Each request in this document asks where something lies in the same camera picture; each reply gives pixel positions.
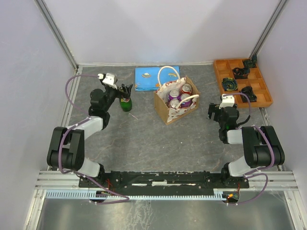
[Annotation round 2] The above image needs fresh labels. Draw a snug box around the green glass perrier bottle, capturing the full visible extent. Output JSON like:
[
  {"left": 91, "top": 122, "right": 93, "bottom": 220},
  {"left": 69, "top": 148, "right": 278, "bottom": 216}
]
[{"left": 119, "top": 97, "right": 132, "bottom": 112}]

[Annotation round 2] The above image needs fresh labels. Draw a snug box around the red coke can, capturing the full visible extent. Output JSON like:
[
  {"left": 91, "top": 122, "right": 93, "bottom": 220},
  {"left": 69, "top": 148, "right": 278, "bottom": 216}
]
[
  {"left": 168, "top": 99, "right": 180, "bottom": 109},
  {"left": 180, "top": 83, "right": 192, "bottom": 95}
]

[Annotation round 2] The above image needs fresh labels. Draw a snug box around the purple fanta can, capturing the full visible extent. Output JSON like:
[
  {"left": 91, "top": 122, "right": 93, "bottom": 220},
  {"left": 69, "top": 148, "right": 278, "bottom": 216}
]
[
  {"left": 168, "top": 89, "right": 180, "bottom": 102},
  {"left": 180, "top": 93, "right": 192, "bottom": 108}
]

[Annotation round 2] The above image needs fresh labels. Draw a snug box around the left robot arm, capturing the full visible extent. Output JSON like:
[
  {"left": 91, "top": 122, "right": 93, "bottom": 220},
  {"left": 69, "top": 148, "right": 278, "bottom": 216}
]
[{"left": 47, "top": 83, "right": 133, "bottom": 187}]

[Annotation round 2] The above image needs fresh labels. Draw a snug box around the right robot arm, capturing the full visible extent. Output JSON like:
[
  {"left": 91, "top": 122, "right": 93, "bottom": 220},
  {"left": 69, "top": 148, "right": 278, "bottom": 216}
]
[{"left": 206, "top": 103, "right": 285, "bottom": 187}]

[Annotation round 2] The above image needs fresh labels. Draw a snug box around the blue printed folded cloth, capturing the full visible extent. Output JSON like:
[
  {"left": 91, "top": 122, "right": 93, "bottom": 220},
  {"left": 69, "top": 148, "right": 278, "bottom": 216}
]
[{"left": 135, "top": 67, "right": 177, "bottom": 92}]

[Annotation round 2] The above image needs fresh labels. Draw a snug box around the rolled blue yellow sock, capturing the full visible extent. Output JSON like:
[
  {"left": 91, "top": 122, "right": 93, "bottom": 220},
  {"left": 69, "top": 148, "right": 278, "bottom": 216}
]
[{"left": 222, "top": 78, "right": 238, "bottom": 92}]

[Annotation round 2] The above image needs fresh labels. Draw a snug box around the rolled dark sock front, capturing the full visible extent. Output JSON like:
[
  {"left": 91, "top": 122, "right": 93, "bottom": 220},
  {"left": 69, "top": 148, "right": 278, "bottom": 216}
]
[{"left": 240, "top": 86, "right": 257, "bottom": 102}]

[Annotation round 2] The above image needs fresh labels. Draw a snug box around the orange wooden compartment tray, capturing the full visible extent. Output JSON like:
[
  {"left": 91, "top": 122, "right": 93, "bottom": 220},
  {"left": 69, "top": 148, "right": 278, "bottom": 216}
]
[{"left": 213, "top": 58, "right": 273, "bottom": 108}]

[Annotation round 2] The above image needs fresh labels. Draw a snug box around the rolled black sock middle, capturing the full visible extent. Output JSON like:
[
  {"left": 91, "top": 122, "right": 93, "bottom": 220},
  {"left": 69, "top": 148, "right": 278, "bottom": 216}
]
[{"left": 232, "top": 67, "right": 250, "bottom": 80}]

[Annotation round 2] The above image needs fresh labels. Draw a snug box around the rolled sock top corner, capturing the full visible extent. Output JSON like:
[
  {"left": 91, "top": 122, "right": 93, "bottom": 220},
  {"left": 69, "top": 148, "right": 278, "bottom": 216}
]
[{"left": 242, "top": 54, "right": 258, "bottom": 69}]

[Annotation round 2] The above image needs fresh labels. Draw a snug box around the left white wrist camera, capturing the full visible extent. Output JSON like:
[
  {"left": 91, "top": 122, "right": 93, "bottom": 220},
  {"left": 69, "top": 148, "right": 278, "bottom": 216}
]
[{"left": 98, "top": 73, "right": 117, "bottom": 86}]

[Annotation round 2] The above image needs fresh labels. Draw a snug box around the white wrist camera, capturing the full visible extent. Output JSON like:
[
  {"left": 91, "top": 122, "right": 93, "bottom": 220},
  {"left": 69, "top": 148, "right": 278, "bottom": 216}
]
[
  {"left": 98, "top": 73, "right": 117, "bottom": 86},
  {"left": 219, "top": 94, "right": 235, "bottom": 109}
]

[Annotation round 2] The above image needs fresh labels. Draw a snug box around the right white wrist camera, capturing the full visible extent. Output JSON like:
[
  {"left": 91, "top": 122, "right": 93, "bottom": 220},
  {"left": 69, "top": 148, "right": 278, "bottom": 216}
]
[{"left": 219, "top": 94, "right": 235, "bottom": 109}]

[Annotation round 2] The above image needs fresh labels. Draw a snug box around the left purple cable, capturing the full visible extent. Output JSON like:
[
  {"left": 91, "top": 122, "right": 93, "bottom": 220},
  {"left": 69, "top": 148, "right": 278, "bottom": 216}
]
[{"left": 59, "top": 74, "right": 130, "bottom": 206}]

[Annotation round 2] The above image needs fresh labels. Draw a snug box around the purple cable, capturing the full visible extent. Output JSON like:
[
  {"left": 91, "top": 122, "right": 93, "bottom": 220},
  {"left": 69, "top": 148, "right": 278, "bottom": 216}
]
[
  {"left": 59, "top": 74, "right": 130, "bottom": 206},
  {"left": 222, "top": 92, "right": 275, "bottom": 206}
]

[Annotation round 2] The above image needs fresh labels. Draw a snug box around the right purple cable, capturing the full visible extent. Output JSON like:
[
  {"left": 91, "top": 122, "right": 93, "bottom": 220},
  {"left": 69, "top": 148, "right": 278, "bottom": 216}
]
[{"left": 222, "top": 92, "right": 275, "bottom": 206}]

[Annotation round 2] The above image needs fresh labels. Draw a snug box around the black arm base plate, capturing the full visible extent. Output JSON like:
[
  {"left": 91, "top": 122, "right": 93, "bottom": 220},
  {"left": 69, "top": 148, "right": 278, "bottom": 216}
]
[{"left": 78, "top": 170, "right": 250, "bottom": 195}]

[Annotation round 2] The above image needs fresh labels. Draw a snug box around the left corner aluminium post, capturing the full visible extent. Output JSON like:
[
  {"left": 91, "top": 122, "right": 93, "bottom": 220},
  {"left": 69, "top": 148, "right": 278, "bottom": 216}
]
[{"left": 34, "top": 0, "right": 79, "bottom": 69}]

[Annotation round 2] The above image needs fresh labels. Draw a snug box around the corner aluminium post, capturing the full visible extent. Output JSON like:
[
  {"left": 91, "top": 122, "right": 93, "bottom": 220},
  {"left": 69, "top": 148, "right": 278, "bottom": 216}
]
[
  {"left": 34, "top": 0, "right": 79, "bottom": 69},
  {"left": 249, "top": 0, "right": 288, "bottom": 58}
]

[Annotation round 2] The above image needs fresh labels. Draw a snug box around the aluminium frame rail front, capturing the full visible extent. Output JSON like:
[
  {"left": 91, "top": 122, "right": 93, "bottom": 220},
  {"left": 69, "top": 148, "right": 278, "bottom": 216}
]
[{"left": 35, "top": 171, "right": 298, "bottom": 191}]

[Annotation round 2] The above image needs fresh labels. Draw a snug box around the light blue cable duct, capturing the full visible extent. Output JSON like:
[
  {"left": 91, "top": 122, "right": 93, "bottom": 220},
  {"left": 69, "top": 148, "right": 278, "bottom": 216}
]
[{"left": 45, "top": 189, "right": 226, "bottom": 201}]

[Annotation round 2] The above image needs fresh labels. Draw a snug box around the right corner aluminium post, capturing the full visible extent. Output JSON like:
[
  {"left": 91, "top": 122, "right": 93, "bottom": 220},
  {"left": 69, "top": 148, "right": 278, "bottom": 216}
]
[{"left": 249, "top": 0, "right": 288, "bottom": 58}]

